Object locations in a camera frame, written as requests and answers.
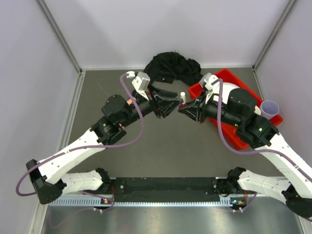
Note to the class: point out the right aluminium frame post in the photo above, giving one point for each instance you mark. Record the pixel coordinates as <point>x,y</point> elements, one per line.
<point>290,6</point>

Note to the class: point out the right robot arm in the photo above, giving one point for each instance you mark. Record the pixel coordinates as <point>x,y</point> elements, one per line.
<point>295,190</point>

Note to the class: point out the black shirt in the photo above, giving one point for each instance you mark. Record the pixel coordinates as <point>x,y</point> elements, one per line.
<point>169,66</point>

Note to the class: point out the white paper plate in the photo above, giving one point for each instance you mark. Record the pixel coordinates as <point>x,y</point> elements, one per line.
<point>227,87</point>

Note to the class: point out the dark green mug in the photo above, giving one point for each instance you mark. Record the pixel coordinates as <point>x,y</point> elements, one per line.
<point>257,110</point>

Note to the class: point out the red plastic tray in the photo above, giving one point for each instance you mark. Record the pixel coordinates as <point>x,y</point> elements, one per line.
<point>262,127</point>

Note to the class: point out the aluminium frame post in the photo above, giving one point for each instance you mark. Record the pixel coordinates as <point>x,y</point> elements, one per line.
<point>290,6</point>
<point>80,73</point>

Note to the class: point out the lavender plastic cup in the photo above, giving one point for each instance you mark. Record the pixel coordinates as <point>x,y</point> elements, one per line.
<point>269,109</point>

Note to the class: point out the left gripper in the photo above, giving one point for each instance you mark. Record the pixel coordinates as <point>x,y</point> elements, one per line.
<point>165,107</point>

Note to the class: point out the mannequin hand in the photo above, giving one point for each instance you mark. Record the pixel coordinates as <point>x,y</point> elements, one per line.
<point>130,101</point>

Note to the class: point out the red nail polish bottle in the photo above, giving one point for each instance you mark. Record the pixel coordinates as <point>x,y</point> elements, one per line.
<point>183,105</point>

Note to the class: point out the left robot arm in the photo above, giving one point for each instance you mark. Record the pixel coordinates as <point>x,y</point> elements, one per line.
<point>52,178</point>

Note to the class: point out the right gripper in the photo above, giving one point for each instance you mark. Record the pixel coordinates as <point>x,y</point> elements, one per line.
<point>196,110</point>

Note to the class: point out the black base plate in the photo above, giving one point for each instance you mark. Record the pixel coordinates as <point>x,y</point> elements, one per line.
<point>167,189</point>

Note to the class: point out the left aluminium frame post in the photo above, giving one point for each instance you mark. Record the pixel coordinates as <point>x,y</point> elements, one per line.
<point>80,73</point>

